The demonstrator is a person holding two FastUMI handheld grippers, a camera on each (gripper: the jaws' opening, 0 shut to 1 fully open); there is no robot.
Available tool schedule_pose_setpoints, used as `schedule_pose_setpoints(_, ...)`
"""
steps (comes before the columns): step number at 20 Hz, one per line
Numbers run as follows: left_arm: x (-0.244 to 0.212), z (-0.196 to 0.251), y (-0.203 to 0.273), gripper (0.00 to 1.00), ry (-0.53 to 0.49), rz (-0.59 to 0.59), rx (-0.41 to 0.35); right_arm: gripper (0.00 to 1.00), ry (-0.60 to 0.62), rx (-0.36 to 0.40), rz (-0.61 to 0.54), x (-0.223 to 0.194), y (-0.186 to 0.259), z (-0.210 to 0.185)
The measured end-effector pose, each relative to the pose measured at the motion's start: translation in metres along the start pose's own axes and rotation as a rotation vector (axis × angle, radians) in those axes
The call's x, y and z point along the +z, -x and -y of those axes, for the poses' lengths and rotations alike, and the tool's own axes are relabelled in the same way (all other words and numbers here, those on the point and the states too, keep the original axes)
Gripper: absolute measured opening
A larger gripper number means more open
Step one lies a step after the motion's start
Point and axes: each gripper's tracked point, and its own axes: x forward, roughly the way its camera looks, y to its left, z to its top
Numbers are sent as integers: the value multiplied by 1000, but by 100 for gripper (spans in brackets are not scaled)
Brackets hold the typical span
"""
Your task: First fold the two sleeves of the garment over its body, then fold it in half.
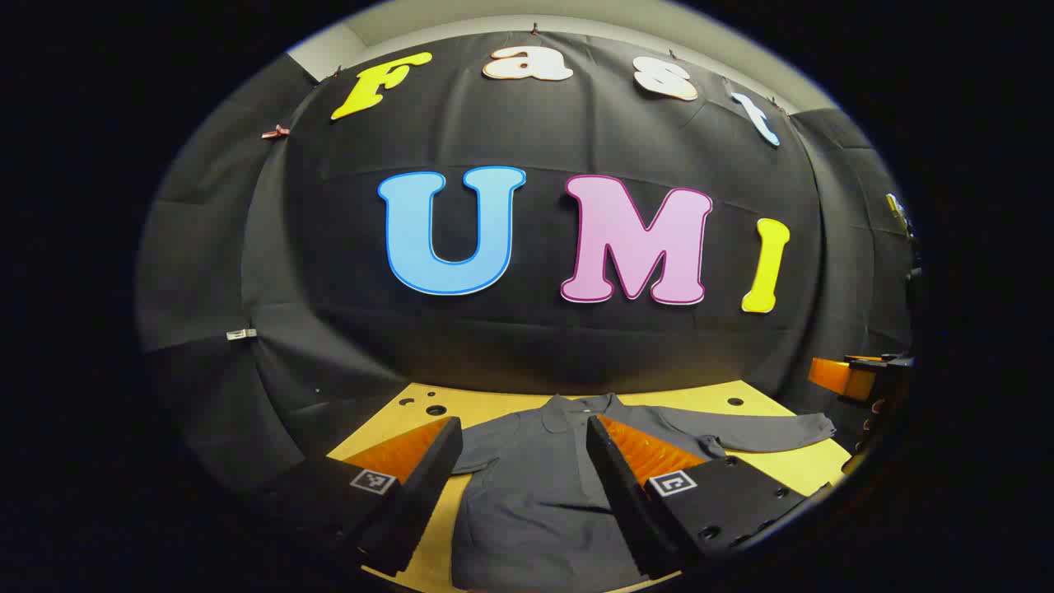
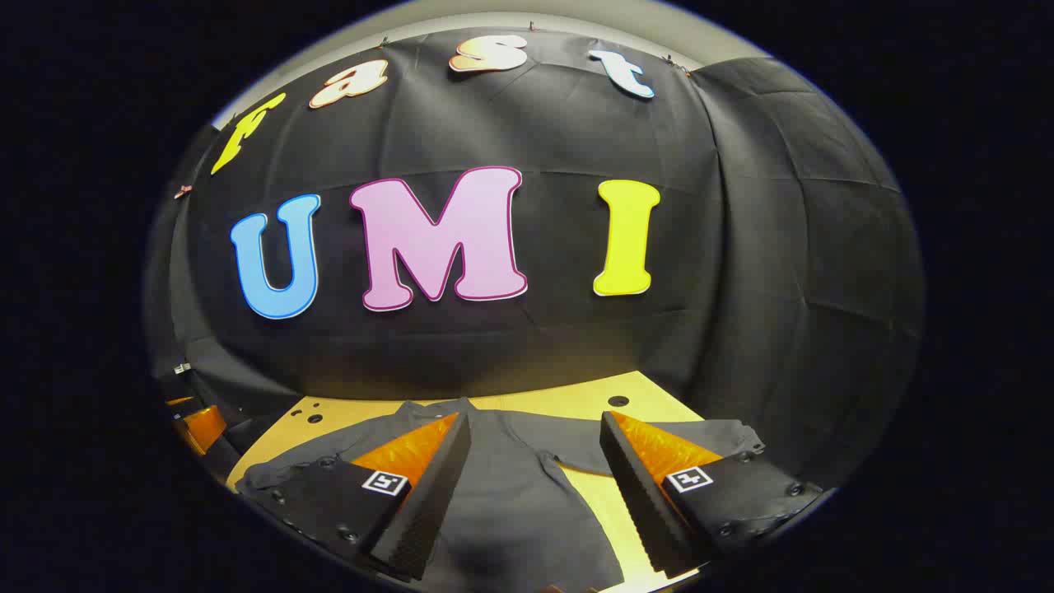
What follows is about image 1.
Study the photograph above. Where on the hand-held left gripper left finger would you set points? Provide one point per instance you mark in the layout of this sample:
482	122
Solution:
424	486

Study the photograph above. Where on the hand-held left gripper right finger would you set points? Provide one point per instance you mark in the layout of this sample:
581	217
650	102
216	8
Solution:
617	486

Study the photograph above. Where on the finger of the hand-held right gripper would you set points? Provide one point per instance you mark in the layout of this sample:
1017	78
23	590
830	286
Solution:
836	375

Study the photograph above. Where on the grey long-sleeved collared shirt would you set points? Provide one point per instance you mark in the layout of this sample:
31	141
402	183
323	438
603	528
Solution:
535	494

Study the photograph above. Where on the black backdrop cloth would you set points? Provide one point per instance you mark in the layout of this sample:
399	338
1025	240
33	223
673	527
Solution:
535	346

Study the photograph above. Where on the small white cloth clip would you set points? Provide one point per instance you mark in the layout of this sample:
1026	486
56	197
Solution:
241	333

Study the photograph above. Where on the small red cloth clip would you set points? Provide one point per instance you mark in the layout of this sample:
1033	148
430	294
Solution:
276	132

